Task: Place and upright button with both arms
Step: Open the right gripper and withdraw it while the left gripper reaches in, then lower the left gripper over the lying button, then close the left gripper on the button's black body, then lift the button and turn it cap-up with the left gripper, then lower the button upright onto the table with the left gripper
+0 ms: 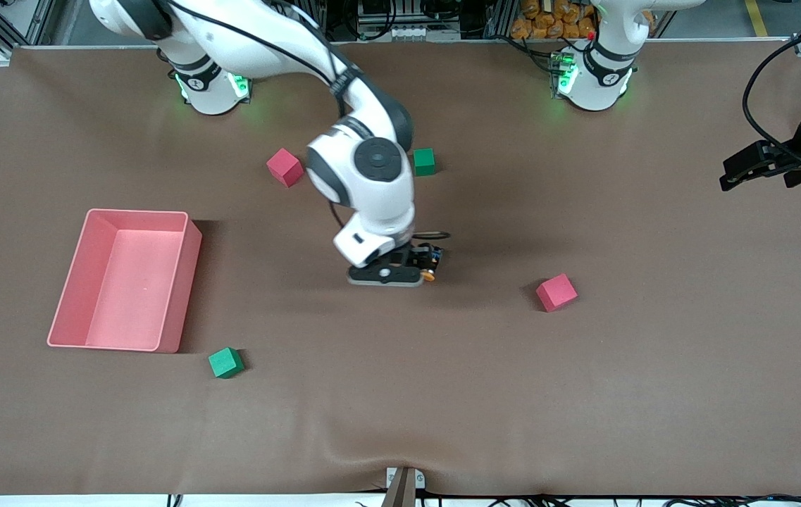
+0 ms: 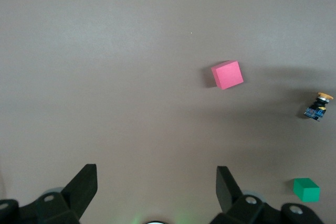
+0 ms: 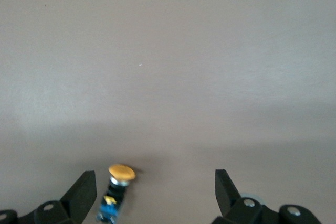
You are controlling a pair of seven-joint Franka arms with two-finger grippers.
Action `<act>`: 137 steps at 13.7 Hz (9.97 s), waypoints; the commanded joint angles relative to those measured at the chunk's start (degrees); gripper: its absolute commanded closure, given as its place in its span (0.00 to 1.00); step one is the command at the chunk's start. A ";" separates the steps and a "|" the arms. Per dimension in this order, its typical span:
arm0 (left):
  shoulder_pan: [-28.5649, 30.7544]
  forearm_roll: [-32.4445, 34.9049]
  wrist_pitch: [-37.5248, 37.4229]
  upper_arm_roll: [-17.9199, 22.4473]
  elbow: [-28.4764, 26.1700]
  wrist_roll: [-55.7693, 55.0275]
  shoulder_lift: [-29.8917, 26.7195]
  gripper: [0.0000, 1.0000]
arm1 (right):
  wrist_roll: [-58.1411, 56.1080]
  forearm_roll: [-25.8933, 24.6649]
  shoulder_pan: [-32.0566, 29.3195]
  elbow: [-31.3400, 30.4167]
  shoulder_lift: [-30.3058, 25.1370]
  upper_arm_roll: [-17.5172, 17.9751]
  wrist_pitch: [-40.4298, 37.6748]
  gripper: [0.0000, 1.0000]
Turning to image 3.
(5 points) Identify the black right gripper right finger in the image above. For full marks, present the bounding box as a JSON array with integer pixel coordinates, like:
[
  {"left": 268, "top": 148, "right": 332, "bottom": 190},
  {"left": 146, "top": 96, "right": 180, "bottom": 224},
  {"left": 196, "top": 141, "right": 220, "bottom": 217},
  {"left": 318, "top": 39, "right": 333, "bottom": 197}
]
[{"left": 214, "top": 169, "right": 322, "bottom": 224}]

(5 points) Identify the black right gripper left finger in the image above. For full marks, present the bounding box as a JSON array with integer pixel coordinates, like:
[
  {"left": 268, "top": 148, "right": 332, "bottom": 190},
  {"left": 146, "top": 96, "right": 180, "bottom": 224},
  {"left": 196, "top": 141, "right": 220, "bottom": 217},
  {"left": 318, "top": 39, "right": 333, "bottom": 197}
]
[{"left": 0, "top": 170, "right": 97, "bottom": 224}]

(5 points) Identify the brown table mat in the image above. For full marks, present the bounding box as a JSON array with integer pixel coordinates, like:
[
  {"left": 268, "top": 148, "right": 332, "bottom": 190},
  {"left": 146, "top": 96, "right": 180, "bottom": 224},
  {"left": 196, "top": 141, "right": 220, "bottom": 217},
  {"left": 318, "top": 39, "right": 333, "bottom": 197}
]
[{"left": 0, "top": 0, "right": 336, "bottom": 224}]

